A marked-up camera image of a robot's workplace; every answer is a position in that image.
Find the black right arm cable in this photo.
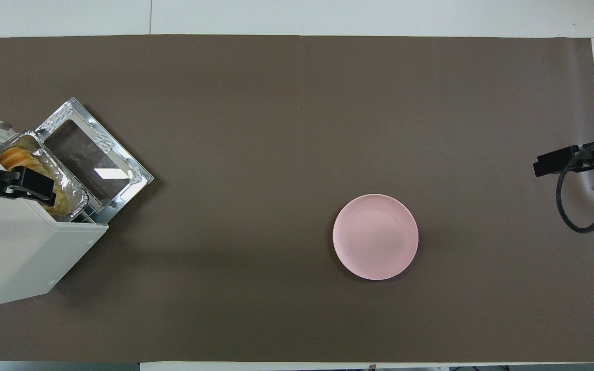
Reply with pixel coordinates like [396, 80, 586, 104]
[556, 142, 594, 233]

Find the pink round plate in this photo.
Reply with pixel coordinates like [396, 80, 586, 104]
[333, 194, 419, 281]

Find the brown table mat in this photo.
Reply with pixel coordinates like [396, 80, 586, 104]
[0, 35, 594, 362]

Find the cream toaster oven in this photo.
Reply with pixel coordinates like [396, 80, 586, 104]
[0, 131, 109, 309]

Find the sliced yellow bread loaf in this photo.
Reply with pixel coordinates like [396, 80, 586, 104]
[0, 147, 68, 216]

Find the glass oven door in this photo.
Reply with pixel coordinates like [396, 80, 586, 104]
[34, 97, 154, 214]

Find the aluminium foil tray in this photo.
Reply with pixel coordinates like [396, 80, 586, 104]
[0, 130, 90, 223]

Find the metal oven wire rack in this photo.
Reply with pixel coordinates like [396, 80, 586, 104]
[73, 175, 118, 225]

